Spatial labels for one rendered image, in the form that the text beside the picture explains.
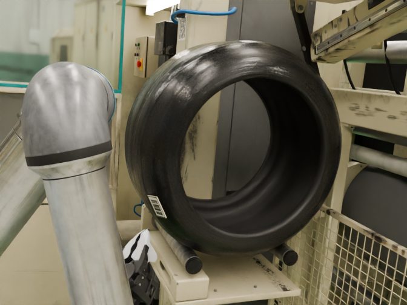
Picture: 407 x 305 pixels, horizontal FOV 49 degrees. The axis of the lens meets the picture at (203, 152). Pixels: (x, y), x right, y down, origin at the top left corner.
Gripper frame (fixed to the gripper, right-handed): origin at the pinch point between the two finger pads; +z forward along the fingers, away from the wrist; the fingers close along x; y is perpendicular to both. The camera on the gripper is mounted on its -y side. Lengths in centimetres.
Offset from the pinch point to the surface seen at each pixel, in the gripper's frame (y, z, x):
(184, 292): 22.9, -1.4, -2.4
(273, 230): 26.3, 18.4, 16.8
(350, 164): 78, 92, 16
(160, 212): 2.7, 7.9, -0.1
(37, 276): 34, 12, -85
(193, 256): 17.8, 5.7, 1.0
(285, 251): 35.5, 18.4, 16.4
